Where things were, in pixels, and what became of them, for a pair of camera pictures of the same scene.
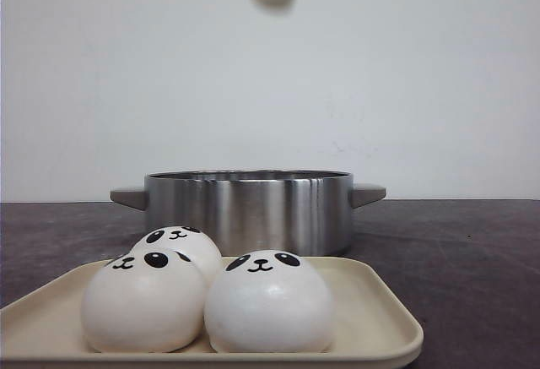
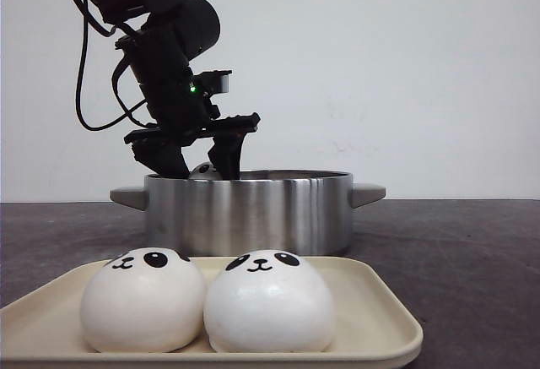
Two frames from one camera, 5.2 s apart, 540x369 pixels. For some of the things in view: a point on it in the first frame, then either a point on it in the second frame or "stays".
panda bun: x=194 y=243 → x=204 y=171
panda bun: x=151 y=301 stays
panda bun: x=269 y=301 stays
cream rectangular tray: x=377 y=322 stays
